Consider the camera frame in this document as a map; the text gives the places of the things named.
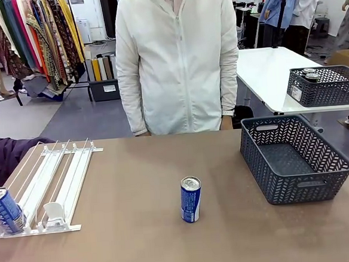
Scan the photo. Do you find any white dispenser pusher plate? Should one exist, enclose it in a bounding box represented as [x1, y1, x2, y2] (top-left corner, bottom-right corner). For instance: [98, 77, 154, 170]
[42, 200, 69, 228]

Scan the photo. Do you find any white can dispenser rack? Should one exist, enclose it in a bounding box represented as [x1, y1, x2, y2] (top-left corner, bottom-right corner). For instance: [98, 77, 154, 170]
[0, 136, 110, 239]

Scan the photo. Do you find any person in white jacket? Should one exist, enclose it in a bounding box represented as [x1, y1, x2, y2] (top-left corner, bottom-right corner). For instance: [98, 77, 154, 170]
[111, 0, 246, 139]

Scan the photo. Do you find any clothes rack with colourful garments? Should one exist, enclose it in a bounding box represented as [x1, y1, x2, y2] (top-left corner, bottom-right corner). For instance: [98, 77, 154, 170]
[0, 0, 89, 100]

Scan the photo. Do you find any person's left hand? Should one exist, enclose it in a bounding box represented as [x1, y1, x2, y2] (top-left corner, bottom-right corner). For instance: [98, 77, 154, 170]
[219, 114, 234, 131]

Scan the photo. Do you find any large grey plastic basket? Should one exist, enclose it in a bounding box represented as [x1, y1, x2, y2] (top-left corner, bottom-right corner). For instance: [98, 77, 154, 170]
[237, 110, 349, 208]

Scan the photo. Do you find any dark purple cloth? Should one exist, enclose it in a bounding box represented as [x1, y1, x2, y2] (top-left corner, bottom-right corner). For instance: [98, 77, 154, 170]
[0, 132, 60, 191]

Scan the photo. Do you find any brown fabric roll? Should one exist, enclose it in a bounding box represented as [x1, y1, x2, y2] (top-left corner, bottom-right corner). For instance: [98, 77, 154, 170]
[102, 55, 114, 81]

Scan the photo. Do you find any white side table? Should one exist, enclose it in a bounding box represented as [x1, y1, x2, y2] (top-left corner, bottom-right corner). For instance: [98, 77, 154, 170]
[234, 41, 349, 118]

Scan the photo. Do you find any white floor appliance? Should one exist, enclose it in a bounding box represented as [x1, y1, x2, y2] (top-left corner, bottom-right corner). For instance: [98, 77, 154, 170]
[74, 16, 93, 45]

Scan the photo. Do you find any hanging white garment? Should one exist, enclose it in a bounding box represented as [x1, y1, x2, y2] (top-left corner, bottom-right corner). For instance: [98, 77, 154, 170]
[287, 0, 327, 31]

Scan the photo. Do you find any hanging blue shirt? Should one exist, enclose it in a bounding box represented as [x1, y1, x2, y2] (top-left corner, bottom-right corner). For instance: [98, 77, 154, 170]
[256, 0, 302, 32]

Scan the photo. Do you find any small grey plastic basket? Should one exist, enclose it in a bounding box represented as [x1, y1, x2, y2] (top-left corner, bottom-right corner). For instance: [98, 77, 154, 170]
[284, 63, 349, 110]

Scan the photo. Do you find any black garment stand pole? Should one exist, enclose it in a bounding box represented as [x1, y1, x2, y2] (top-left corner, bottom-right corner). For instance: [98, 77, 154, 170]
[269, 0, 296, 49]

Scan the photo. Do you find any brown cardboard box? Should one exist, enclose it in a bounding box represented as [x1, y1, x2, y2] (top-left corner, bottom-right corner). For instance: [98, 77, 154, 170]
[325, 48, 349, 75]

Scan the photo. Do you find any blue Pepsi can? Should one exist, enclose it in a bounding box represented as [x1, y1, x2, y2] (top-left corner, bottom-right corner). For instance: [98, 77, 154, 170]
[177, 175, 205, 225]
[0, 185, 29, 236]

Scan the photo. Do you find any yellow fabric roll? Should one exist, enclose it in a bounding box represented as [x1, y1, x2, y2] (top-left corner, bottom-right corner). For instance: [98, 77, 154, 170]
[91, 57, 103, 82]

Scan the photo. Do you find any dark grey storage bin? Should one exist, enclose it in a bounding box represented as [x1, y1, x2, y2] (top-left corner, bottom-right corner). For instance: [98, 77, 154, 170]
[87, 77, 122, 103]

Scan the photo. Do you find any dark plastic stool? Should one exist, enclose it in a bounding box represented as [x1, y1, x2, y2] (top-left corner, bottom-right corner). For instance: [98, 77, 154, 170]
[314, 16, 332, 39]

